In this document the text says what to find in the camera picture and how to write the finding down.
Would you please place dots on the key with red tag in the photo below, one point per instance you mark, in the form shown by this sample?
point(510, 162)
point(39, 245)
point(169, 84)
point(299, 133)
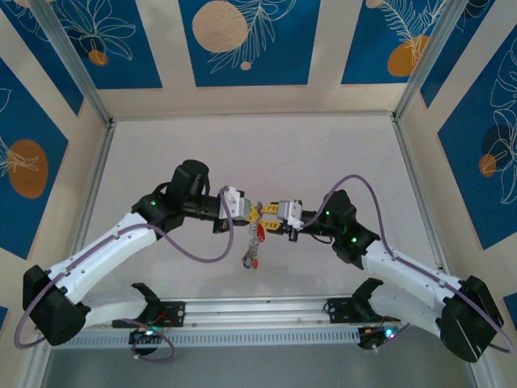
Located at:
point(261, 234)

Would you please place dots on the metal keyring disc with rings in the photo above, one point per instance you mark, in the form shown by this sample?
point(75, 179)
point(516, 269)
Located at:
point(252, 246)

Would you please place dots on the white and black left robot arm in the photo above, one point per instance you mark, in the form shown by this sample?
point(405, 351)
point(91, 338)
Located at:
point(105, 250)

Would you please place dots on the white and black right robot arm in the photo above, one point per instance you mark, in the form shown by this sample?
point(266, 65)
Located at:
point(408, 271)

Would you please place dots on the black right controller board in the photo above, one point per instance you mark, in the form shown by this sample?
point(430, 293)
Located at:
point(371, 339)

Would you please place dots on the black controller board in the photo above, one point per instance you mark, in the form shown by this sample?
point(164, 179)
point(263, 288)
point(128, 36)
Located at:
point(371, 339)
point(141, 339)

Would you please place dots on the black left controller board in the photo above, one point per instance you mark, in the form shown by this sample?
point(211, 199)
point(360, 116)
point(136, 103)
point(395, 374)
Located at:
point(141, 339)

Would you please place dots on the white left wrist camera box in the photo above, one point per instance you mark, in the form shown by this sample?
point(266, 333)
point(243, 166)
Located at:
point(236, 206)

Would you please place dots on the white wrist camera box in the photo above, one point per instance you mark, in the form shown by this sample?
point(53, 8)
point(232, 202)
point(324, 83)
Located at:
point(291, 212)
point(236, 206)

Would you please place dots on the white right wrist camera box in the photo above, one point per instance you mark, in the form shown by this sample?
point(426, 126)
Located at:
point(291, 212)

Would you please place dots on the aluminium mounting rail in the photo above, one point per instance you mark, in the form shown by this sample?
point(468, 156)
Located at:
point(258, 313)

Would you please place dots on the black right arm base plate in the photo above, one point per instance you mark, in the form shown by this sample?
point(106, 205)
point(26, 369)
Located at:
point(343, 311)

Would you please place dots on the aluminium table back rail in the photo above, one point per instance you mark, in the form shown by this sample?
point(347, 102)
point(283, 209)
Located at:
point(258, 116)

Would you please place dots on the aluminium table side rail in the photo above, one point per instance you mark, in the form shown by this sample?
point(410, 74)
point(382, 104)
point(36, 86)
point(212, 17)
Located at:
point(404, 141)
point(100, 161)

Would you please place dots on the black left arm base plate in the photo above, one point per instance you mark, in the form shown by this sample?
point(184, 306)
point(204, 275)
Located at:
point(175, 313)

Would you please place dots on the aluminium frame post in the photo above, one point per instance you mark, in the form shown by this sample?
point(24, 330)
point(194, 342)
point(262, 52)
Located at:
point(73, 60)
point(436, 60)

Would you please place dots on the aluminium frame leg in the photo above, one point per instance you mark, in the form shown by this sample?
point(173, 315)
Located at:
point(36, 380)
point(480, 378)

